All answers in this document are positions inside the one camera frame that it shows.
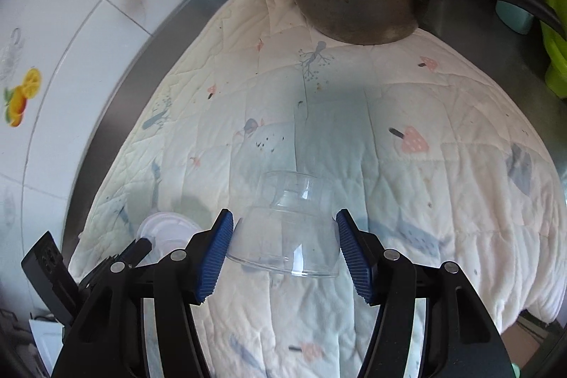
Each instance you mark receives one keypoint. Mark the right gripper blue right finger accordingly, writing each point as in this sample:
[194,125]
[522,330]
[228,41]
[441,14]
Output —
[359,258]

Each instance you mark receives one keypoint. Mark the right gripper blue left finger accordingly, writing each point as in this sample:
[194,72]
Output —
[209,250]

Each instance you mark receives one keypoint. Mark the white jar lid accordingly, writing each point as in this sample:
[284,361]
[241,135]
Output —
[166,231]

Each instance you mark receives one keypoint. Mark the white quilted mat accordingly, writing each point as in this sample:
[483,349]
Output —
[422,148]

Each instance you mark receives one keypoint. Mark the green dish rack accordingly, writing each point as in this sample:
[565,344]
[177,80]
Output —
[555,46]

